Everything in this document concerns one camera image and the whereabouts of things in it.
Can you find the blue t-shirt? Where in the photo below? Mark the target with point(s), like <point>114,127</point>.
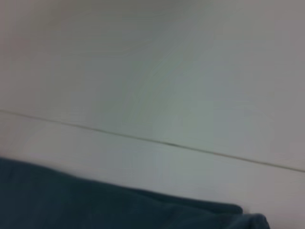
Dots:
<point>95,205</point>

